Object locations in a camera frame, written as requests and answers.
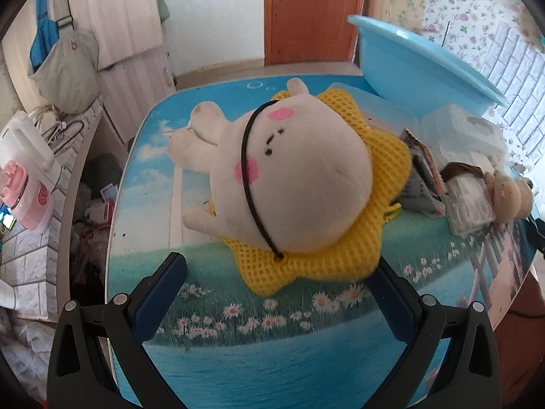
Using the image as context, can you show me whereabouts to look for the white cabinet panel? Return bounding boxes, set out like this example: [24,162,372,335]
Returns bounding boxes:
[98,46,178,144]

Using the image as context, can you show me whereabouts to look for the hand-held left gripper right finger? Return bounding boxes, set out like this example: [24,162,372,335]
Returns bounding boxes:
[367,256,500,409]

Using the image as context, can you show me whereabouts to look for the white plastic box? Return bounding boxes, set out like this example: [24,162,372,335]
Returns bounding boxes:
[419,103,510,168]

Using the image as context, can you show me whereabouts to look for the translucent box of wooden sticks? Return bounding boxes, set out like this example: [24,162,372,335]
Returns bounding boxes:
[328,80,429,139]

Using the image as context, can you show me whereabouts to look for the pile of clutter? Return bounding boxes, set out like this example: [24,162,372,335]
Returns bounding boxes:
[70,153,125,307]

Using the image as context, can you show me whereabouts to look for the tangled cables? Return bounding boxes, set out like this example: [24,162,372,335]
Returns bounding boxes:
[29,104,86,155]

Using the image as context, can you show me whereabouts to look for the dark snack packet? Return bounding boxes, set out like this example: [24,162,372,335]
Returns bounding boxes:
[399,127,449,219]

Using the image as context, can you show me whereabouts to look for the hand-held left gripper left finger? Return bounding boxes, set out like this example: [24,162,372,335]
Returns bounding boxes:
[46,252,188,409]

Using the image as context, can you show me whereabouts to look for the yellow star mesh pouch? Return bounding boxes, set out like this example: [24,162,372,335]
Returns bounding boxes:
[208,89,413,297]

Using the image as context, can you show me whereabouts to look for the white rabbit plush toy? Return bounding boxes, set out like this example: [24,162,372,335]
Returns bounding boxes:
[167,77,375,253]

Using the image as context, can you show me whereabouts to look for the blue hanging cloth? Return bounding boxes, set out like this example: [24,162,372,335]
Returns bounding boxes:
[29,0,61,78]

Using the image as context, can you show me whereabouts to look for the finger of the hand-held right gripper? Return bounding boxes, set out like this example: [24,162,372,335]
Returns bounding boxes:
[529,215,545,262]

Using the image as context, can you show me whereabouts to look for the grey hanging bag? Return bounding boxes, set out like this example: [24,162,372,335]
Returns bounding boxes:
[28,30,101,115]

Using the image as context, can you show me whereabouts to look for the brick pattern counter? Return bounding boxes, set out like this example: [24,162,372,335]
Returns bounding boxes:
[0,94,105,321]

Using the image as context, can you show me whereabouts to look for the brown wooden door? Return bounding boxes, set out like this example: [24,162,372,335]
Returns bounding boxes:
[264,0,369,67]

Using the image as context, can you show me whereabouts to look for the white wooden board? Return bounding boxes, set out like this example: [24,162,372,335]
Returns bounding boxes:
[66,0,166,71]

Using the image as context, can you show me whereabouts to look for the light blue plastic basin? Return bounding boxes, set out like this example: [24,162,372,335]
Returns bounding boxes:
[347,15,509,117]

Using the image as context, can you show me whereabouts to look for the white and pink appliance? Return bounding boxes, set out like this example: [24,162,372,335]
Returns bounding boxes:
[0,111,63,233]

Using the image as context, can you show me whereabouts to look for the small beige bear plush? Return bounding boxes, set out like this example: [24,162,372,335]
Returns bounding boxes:
[485,170,534,225]

